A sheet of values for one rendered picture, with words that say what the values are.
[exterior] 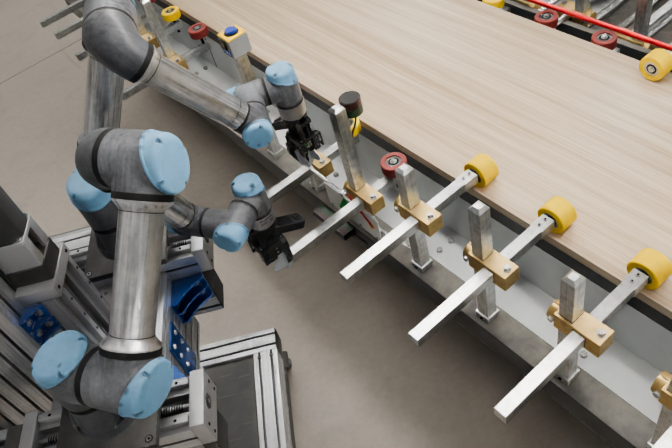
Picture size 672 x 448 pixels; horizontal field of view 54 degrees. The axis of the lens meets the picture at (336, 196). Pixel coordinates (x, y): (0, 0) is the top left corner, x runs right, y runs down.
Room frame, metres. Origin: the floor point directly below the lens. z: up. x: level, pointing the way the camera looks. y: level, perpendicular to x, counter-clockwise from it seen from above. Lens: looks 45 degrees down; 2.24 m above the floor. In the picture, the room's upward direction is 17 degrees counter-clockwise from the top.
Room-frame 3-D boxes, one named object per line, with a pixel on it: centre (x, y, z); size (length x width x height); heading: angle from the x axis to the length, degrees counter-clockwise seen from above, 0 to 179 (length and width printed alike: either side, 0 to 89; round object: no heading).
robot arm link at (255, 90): (1.42, 0.14, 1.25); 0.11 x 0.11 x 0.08; 2
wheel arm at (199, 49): (2.45, 0.52, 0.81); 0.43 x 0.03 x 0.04; 117
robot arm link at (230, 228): (1.13, 0.27, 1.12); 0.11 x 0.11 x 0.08; 59
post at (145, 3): (2.51, 0.49, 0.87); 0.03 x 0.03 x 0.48; 27
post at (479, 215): (0.95, -0.29, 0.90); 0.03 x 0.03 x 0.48; 27
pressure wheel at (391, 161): (1.41, -0.19, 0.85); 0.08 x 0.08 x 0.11
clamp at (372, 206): (1.38, -0.08, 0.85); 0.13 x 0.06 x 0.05; 27
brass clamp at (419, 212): (1.15, -0.19, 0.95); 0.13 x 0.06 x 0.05; 27
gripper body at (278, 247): (1.21, 0.21, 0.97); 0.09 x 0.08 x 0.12; 117
